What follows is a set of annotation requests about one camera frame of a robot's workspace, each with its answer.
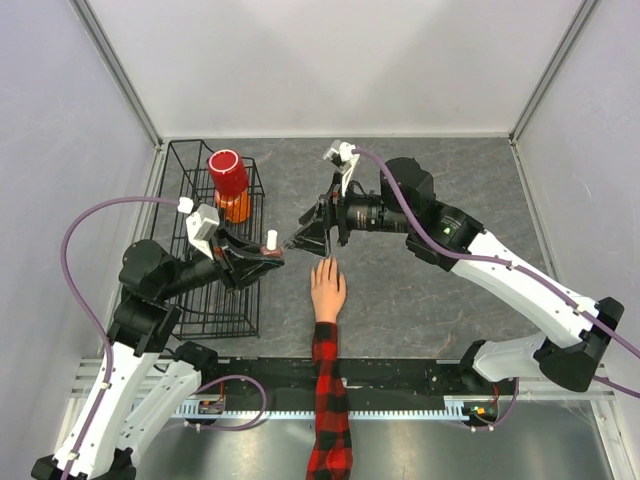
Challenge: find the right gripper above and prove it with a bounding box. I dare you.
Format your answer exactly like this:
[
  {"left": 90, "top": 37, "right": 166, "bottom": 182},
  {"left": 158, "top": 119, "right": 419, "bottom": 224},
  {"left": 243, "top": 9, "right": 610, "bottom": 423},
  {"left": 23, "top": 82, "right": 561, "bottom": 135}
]
[{"left": 285, "top": 169, "right": 413, "bottom": 258}]

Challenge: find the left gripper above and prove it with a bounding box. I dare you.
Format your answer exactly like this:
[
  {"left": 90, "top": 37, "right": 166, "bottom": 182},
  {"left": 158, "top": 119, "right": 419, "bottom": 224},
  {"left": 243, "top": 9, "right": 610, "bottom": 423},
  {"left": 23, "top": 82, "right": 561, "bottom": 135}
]
[{"left": 160, "top": 219, "right": 285, "bottom": 298}]

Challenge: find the glitter nail polish bottle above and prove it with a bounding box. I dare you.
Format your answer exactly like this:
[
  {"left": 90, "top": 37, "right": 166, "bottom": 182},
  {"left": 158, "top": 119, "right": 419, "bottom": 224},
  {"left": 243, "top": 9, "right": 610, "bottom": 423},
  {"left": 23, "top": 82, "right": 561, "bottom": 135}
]
[{"left": 261, "top": 229, "right": 283, "bottom": 258}]

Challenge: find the white nail polish cap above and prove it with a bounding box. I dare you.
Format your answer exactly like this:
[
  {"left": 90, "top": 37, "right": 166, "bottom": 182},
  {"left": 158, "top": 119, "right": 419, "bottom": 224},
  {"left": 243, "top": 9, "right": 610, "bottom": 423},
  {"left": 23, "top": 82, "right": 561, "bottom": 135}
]
[{"left": 266, "top": 229, "right": 278, "bottom": 251}]

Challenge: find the red plaid sleeve forearm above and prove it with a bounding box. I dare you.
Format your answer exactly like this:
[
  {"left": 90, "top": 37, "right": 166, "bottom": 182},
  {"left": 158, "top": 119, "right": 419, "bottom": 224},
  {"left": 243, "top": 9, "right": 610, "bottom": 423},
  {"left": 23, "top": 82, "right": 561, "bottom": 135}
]
[{"left": 306, "top": 323, "right": 353, "bottom": 479}]

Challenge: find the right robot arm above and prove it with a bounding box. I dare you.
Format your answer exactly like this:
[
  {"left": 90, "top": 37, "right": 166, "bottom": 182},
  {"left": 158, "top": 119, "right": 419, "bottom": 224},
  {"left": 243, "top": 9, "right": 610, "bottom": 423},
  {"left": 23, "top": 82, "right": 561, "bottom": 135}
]
[{"left": 286, "top": 157, "right": 624, "bottom": 394}]

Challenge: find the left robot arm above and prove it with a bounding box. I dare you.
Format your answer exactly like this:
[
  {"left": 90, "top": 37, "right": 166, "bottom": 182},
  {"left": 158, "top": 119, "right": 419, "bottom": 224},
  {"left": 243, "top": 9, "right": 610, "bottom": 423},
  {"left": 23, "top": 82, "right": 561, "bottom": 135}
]
[{"left": 31, "top": 227, "right": 284, "bottom": 479}]

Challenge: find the mannequin hand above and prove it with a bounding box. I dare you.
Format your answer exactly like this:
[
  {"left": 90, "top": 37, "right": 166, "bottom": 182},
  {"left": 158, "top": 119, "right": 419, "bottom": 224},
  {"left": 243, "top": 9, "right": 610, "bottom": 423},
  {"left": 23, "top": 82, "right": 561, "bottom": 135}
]
[{"left": 310, "top": 257, "right": 347, "bottom": 324}]

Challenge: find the orange mug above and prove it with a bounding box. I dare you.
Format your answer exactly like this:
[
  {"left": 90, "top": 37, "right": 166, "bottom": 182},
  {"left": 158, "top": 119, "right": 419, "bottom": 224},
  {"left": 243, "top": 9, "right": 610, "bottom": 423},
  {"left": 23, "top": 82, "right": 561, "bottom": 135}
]
[{"left": 215, "top": 189, "right": 251, "bottom": 224}]

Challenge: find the red cup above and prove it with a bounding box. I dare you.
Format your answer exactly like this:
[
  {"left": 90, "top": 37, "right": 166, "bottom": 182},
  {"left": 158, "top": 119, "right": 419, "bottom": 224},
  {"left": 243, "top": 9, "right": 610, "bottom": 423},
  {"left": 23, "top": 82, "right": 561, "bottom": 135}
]
[{"left": 207, "top": 149, "right": 249, "bottom": 197}]

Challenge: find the black wire rack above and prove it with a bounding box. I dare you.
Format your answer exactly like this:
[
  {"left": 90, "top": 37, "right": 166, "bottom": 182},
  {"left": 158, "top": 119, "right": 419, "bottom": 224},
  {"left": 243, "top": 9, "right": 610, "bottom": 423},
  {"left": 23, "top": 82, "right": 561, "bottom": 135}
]
[{"left": 130, "top": 140, "right": 281, "bottom": 340}]

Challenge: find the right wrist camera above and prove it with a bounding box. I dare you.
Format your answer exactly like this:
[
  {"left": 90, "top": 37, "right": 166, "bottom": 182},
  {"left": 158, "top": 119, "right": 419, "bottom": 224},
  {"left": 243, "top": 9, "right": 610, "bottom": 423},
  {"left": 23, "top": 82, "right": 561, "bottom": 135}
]
[{"left": 323, "top": 140, "right": 360, "bottom": 195}]

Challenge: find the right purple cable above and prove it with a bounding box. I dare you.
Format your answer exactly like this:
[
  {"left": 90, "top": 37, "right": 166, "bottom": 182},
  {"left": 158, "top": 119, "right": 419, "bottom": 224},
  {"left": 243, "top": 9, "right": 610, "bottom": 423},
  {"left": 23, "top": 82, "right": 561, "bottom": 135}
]
[{"left": 352, "top": 147, "right": 640, "bottom": 361}]

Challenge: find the purple cable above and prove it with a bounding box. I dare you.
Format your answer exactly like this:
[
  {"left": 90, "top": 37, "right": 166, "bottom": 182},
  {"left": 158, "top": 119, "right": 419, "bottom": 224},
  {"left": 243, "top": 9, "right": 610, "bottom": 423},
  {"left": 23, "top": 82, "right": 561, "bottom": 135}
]
[
  {"left": 60, "top": 195, "right": 196, "bottom": 480},
  {"left": 352, "top": 147, "right": 640, "bottom": 361}
]

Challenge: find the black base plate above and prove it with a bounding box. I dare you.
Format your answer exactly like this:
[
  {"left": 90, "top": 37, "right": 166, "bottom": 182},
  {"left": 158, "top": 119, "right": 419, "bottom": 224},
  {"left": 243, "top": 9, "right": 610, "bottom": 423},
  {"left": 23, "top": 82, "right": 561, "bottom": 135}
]
[{"left": 162, "top": 355, "right": 519, "bottom": 412}]

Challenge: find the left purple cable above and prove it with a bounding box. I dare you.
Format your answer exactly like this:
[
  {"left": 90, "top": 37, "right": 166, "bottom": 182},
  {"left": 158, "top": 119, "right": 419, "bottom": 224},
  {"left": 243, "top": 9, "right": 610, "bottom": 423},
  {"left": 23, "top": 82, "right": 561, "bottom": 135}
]
[{"left": 60, "top": 195, "right": 196, "bottom": 480}]

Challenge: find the aluminium cable rail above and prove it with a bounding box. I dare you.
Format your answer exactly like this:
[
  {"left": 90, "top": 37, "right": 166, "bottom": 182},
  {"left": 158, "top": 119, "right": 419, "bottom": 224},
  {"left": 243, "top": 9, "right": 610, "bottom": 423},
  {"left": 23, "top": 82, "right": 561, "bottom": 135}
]
[{"left": 94, "top": 395, "right": 521, "bottom": 421}]

